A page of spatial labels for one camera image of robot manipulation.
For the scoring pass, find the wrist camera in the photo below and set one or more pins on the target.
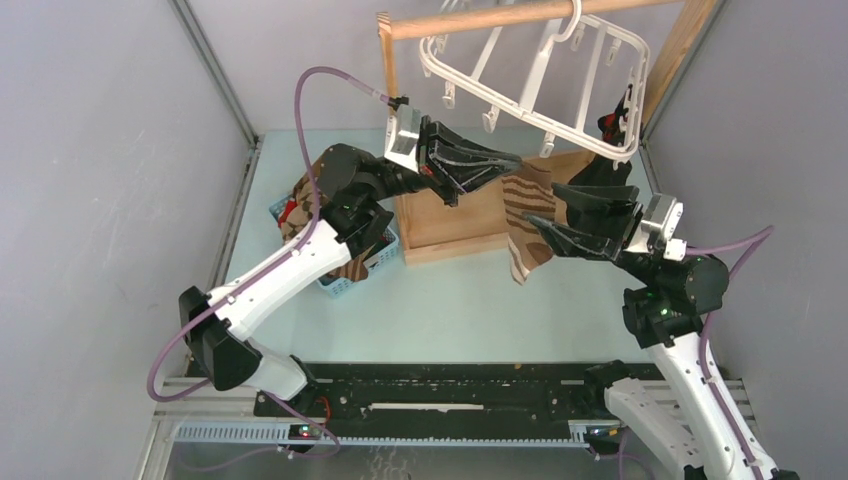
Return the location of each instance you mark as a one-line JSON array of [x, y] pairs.
[[654, 234], [402, 136]]

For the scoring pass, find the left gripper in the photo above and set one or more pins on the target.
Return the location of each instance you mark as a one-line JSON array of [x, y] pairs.
[[467, 176]]

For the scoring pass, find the brown argyle sock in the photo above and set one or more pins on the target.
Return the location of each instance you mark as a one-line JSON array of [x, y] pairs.
[[297, 209]]

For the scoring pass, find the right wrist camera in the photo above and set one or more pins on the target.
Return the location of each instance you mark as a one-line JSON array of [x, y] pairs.
[[654, 234]]

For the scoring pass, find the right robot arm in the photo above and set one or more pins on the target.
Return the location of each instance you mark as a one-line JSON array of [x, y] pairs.
[[669, 318]]

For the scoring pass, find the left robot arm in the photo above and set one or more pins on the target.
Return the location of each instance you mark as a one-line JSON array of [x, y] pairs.
[[349, 221]]

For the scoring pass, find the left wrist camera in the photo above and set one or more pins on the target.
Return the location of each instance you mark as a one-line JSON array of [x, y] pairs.
[[402, 136]]

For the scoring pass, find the black sock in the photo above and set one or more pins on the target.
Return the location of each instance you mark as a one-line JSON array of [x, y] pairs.
[[603, 172]]

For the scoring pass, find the plain brown sock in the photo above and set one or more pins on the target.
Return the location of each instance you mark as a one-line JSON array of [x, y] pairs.
[[329, 162]]

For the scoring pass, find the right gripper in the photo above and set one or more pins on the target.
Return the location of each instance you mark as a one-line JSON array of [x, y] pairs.
[[594, 213]]

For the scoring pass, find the white plastic clip hanger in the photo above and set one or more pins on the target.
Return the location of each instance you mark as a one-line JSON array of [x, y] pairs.
[[608, 40]]

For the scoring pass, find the brown striped sock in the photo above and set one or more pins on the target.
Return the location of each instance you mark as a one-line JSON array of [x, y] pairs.
[[527, 191], [354, 270]]

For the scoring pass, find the red yellow argyle sock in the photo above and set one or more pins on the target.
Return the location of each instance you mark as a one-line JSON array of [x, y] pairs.
[[614, 126]]

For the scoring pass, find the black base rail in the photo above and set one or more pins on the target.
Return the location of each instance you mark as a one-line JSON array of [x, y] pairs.
[[454, 402]]

